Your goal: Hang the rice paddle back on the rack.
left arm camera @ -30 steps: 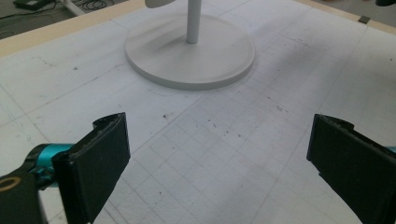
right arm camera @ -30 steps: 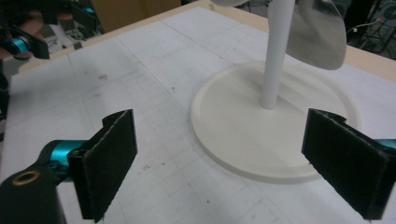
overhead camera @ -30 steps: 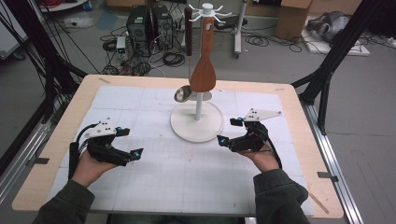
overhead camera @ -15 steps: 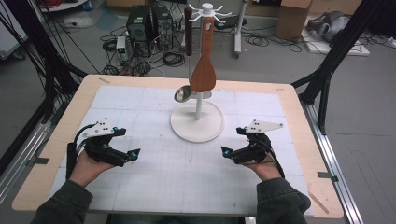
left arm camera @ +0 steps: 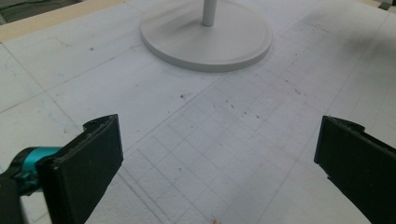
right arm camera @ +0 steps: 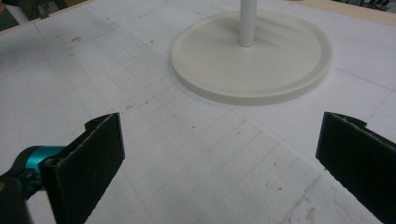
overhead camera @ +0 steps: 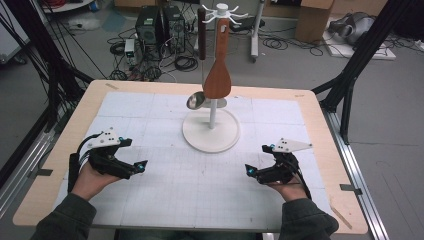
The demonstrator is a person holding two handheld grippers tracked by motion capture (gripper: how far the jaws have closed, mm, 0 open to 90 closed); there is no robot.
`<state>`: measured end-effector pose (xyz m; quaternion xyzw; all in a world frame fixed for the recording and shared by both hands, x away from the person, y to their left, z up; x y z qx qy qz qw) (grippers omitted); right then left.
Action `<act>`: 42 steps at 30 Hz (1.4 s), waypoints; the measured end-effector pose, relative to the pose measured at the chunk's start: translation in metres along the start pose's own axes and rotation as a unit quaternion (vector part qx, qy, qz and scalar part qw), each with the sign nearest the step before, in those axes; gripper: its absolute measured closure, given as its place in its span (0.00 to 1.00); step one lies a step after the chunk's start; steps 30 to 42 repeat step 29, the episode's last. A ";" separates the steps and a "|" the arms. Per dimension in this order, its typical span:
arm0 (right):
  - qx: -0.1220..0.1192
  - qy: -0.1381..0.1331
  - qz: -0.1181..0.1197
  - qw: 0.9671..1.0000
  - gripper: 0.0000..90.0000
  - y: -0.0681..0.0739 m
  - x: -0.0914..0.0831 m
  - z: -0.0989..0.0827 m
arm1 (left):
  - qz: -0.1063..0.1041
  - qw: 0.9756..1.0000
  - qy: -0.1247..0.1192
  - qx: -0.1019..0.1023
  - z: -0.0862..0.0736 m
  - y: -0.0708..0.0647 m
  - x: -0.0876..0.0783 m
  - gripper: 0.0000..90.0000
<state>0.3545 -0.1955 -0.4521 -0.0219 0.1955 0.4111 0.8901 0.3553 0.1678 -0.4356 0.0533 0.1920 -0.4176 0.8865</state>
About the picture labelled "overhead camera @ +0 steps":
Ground person's left hand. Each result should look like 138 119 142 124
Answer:
70 161 121 201

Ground metal ladle with wooden handle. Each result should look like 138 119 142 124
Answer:
185 7 208 110

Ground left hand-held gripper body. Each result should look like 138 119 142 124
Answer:
87 127 136 180

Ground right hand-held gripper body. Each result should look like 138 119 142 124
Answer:
256 137 314 185

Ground black metal frame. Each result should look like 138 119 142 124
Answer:
311 0 414 144

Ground right hand-held gripper black cable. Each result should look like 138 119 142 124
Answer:
283 156 313 201

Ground hand-held gripper black cable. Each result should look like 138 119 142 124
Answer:
67 133 101 194
283 156 313 201

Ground small white power supply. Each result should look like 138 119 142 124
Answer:
124 38 137 66

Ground aluminium rail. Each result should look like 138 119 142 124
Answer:
0 129 56 218
321 108 389 240

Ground loose black floor cables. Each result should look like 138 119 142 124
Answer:
263 34 324 57

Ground metal spatula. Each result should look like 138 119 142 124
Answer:
209 97 228 109

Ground wooden rice paddle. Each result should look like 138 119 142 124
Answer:
203 18 232 100

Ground white utensil hook stand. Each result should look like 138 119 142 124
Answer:
182 1 250 154

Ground grey rounded device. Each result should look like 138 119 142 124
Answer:
328 12 376 46

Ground cardboard box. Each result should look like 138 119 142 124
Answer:
294 0 334 44

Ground white floor board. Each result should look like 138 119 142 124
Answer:
322 21 397 61

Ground black computer tower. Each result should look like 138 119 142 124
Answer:
162 4 186 54
135 5 161 46

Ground black frame with cables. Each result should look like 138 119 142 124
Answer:
0 0 94 131

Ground left hand-held gripper black cable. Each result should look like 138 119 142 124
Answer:
67 133 101 194

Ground person's right hand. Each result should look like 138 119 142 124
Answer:
266 179 309 203

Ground black table bracket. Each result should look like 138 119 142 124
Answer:
339 183 363 196
28 168 54 178

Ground black floor box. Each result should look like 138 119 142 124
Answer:
229 16 266 33

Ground coiled black cable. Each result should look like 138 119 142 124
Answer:
174 55 199 73

